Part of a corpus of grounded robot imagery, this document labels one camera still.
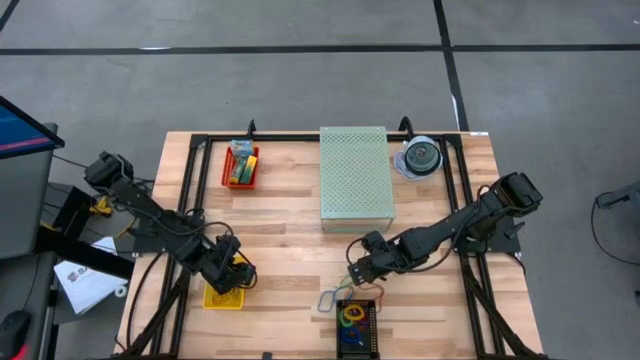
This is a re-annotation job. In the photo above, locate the grey chair base leg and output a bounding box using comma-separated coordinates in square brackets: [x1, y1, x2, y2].
[595, 178, 640, 209]

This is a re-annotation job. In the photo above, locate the yellow plastic bin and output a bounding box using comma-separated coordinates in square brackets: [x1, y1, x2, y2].
[202, 255, 247, 311]

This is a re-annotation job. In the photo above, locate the grey desk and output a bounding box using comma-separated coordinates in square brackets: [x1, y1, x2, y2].
[0, 122, 60, 360]

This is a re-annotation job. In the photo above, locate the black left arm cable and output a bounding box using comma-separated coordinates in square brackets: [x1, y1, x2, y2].
[187, 208, 259, 291]

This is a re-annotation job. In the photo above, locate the black computer mouse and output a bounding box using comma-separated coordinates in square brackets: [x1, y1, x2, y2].
[0, 309, 32, 360]

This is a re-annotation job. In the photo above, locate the blue rubber band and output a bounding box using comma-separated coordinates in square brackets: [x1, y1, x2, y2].
[318, 289, 342, 314]

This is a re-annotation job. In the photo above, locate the black slotted plastic basket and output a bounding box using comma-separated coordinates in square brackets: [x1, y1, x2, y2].
[335, 298, 380, 360]

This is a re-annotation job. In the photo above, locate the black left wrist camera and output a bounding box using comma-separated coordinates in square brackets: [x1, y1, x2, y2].
[217, 233, 242, 257]

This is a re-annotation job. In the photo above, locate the yellow cable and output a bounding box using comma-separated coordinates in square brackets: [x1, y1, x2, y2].
[89, 195, 141, 239]

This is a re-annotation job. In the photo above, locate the black desk leg bar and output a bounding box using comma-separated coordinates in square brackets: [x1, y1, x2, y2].
[34, 225, 136, 281]

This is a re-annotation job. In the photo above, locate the black electronics box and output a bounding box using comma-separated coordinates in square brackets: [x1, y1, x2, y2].
[48, 182, 95, 236]

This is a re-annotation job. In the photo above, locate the yellow green crayon box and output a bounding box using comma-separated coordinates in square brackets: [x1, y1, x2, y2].
[229, 155, 247, 185]
[240, 154, 259, 185]

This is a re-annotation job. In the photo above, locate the white printed paper sheet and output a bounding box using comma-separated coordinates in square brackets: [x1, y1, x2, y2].
[53, 236, 129, 316]

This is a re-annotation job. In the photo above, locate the disc spindle with clear cover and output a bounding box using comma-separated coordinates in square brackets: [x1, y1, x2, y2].
[393, 134, 444, 182]

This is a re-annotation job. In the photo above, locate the black floor cable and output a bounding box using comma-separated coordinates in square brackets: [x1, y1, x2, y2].
[590, 192, 640, 266]

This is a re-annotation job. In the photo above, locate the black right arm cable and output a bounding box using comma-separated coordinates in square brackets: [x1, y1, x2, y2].
[345, 185, 494, 275]

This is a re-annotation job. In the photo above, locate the orange coil wrist band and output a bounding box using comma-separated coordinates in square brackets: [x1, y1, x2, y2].
[343, 303, 367, 323]

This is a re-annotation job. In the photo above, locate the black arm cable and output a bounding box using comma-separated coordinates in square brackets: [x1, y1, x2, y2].
[345, 185, 494, 275]
[187, 208, 259, 291]

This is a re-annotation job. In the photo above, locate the green perforated metal riser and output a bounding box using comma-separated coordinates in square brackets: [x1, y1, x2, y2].
[318, 126, 397, 235]

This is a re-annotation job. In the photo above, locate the thin black cable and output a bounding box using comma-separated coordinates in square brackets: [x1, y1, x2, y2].
[52, 153, 91, 169]

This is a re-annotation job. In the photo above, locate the red plastic basket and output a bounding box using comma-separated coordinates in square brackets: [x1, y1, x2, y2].
[221, 144, 260, 190]

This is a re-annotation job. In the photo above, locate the computer monitor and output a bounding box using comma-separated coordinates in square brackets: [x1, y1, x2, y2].
[0, 94, 66, 161]

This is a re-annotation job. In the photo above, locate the thick black cable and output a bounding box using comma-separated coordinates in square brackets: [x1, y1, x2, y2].
[124, 252, 164, 351]

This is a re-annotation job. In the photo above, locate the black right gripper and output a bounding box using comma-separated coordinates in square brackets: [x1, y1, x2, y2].
[348, 242, 407, 287]

